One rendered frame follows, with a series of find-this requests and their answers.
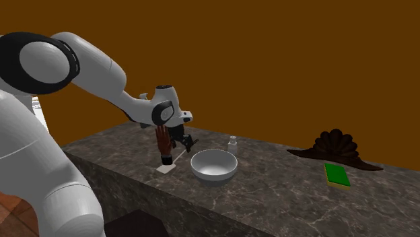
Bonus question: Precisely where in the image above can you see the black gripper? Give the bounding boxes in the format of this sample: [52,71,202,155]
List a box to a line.
[168,123,200,154]

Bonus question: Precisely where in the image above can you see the brown hand figure black base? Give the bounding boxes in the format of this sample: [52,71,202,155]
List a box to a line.
[154,125,174,166]

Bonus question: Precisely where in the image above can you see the white bowl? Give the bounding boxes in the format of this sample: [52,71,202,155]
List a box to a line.
[190,149,239,183]

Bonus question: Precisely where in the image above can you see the white spatula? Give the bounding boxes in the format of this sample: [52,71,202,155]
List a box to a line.
[155,149,188,174]

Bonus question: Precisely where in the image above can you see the small clear shaker bottle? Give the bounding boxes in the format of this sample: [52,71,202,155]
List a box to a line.
[227,135,239,156]

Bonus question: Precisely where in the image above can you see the dark brown fan-shaped ornament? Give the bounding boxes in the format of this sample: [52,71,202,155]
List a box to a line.
[285,128,384,172]

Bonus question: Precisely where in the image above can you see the green and yellow sponge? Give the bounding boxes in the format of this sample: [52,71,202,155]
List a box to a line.
[323,162,352,191]

